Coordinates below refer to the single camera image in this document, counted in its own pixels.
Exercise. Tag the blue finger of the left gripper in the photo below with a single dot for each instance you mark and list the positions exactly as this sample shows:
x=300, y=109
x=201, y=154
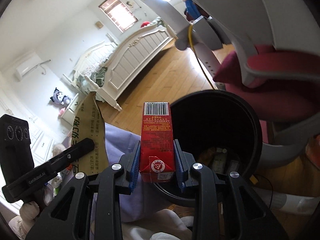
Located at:
x=71, y=154

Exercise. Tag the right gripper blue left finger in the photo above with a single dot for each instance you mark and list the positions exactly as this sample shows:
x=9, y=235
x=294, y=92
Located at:
x=135, y=167

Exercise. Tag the pink plush on nightstand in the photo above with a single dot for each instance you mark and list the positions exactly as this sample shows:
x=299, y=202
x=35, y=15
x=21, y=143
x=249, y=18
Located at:
x=62, y=111

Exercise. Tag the purple floral table cloth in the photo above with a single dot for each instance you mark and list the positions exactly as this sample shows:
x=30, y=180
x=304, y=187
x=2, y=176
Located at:
x=115, y=202

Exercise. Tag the black trash bin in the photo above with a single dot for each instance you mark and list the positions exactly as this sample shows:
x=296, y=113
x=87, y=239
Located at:
x=202, y=122

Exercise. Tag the white air conditioner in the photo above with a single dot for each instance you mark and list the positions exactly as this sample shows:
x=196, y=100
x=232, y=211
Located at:
x=28, y=63

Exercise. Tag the white wardrobe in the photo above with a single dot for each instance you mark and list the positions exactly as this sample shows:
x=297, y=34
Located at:
x=42, y=141

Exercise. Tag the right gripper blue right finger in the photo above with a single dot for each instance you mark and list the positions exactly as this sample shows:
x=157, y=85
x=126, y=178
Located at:
x=180, y=165

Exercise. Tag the right hand in white glove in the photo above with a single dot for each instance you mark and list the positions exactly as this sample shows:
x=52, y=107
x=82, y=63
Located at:
x=164, y=224

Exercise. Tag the red box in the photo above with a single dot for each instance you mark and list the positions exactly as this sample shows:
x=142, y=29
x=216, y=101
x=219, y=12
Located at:
x=157, y=160

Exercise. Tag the left hand in white glove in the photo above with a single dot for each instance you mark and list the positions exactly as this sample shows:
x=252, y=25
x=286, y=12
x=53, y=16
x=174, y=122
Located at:
x=22, y=224

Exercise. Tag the red grey office chair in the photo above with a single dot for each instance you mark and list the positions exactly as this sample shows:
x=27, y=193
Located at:
x=274, y=67

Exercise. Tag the white wooden bed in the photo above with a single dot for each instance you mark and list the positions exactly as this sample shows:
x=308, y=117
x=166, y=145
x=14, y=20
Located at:
x=108, y=68

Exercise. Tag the purple plush toy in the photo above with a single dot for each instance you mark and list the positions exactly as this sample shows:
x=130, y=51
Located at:
x=59, y=99

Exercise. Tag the yellow milk powder packet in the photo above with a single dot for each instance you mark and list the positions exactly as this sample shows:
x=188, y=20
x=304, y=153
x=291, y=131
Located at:
x=89, y=123

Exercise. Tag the white nightstand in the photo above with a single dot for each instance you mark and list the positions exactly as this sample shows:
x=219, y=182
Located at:
x=69, y=113

